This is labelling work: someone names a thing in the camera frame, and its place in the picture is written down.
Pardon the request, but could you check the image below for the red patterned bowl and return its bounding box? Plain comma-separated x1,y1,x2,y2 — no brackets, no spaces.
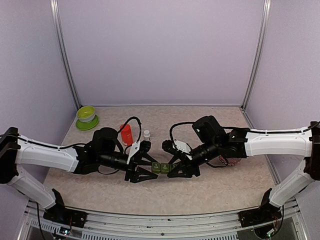
218,155,242,167

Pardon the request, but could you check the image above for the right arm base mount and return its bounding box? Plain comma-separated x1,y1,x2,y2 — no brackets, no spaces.
238,208,282,228

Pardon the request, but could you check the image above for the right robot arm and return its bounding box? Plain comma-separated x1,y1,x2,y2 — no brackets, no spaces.
162,115,320,222

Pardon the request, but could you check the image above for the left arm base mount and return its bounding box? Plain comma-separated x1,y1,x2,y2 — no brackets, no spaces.
43,206,87,228

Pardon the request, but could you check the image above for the left aluminium frame post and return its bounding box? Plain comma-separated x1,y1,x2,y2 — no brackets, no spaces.
50,0,82,110

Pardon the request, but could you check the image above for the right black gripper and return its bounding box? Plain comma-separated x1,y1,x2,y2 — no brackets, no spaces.
166,139,221,179

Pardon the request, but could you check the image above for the orange pill bottle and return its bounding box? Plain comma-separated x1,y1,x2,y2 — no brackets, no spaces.
119,124,133,146

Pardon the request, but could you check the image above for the small white pill bottle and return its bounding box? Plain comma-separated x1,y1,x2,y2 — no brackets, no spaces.
143,129,151,142

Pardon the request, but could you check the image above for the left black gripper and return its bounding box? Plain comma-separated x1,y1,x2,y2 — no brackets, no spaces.
98,151,159,184

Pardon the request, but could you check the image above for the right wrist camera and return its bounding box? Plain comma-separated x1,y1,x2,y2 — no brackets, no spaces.
162,139,192,160

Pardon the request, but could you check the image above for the green weekly pill organizer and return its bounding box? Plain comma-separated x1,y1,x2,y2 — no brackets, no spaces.
151,162,177,175

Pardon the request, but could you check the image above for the aluminium frame post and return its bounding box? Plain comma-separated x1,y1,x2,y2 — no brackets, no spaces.
241,0,272,112
50,0,82,110

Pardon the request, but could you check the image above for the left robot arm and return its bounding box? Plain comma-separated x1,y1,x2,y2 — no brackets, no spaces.
0,127,158,223

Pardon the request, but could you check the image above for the right aluminium frame post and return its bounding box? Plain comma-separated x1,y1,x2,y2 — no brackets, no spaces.
241,0,272,112

